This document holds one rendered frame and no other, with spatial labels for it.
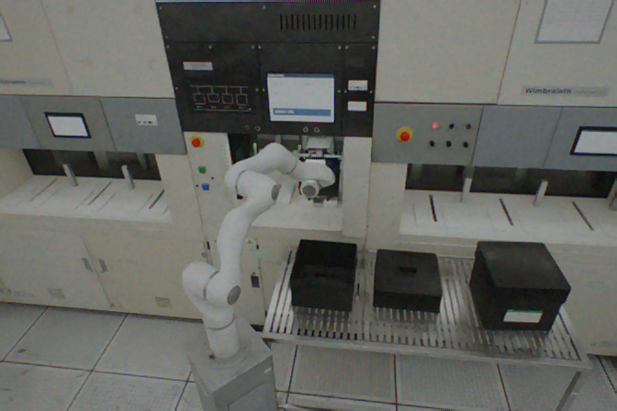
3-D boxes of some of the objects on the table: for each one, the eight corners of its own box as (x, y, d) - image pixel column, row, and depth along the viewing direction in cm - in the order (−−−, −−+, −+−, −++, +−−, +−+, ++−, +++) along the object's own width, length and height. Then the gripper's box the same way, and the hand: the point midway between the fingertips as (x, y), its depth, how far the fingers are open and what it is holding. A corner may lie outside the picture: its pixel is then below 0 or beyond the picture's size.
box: (482, 329, 176) (496, 287, 162) (465, 281, 200) (476, 240, 185) (553, 332, 174) (573, 289, 160) (528, 283, 198) (544, 241, 183)
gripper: (330, 167, 198) (333, 150, 213) (295, 166, 200) (300, 149, 215) (330, 181, 202) (333, 163, 217) (296, 180, 205) (300, 162, 219)
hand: (317, 158), depth 215 cm, fingers open, 6 cm apart
